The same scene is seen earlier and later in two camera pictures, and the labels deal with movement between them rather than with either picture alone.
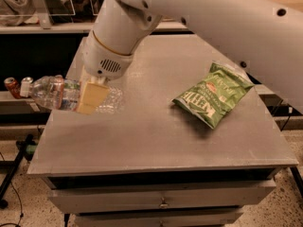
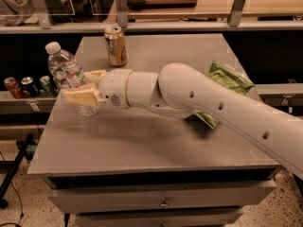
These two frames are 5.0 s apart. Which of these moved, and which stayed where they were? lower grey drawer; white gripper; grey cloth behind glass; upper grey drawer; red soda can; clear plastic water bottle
Moved: clear plastic water bottle; white gripper
Stayed: red soda can; lower grey drawer; upper grey drawer; grey cloth behind glass
